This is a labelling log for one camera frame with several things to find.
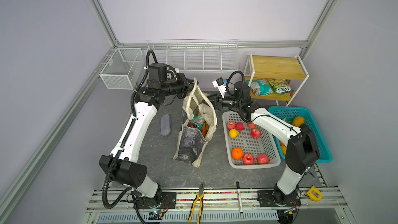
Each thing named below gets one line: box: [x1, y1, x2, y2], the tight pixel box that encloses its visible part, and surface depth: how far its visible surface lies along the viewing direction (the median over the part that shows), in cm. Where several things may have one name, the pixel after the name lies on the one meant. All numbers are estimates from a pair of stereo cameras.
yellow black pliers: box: [187, 182, 205, 224], surface depth 75 cm
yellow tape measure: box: [306, 186, 323, 202], surface depth 75 cm
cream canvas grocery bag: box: [173, 77, 218, 168], surface depth 75 cm
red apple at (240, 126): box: [235, 121, 245, 131], surface depth 98 cm
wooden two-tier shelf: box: [243, 51, 310, 107], surface depth 91 cm
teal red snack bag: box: [190, 110, 205, 131], surface depth 91 cm
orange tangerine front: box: [231, 147, 245, 161], surface depth 85 cm
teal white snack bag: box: [246, 79, 274, 96], surface depth 98 cm
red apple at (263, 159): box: [257, 153, 270, 165], surface depth 83 cm
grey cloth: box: [160, 114, 172, 136], surface depth 101 cm
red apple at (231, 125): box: [226, 120, 236, 131], surface depth 98 cm
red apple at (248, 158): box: [242, 153, 255, 165], surface depth 83 cm
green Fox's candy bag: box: [267, 78, 296, 95], surface depth 99 cm
